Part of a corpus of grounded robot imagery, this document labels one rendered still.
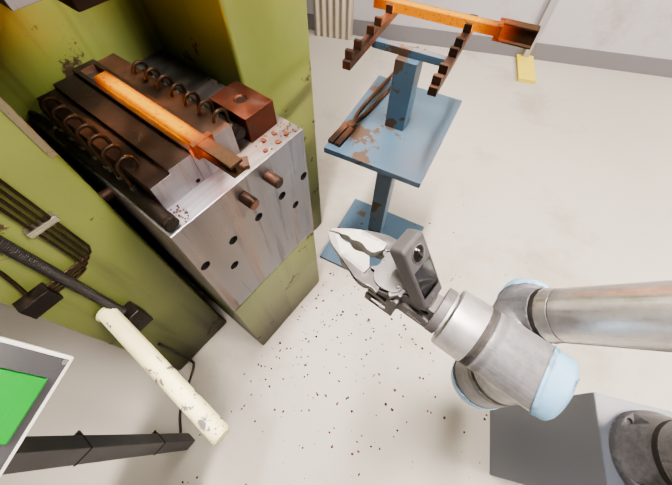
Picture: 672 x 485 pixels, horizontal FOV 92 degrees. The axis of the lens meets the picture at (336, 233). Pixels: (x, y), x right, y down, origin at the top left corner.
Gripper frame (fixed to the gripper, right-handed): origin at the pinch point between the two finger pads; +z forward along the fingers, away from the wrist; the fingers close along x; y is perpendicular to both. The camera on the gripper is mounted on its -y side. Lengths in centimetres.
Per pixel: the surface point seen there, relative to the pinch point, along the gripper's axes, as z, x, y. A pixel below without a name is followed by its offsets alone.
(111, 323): 41, -37, 36
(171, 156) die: 35.4, -5.3, 1.0
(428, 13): 21, 66, -2
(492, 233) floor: -27, 98, 100
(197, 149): 31.5, -1.7, -0.4
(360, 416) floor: -21, -12, 100
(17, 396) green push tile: 16.5, -42.3, 0.4
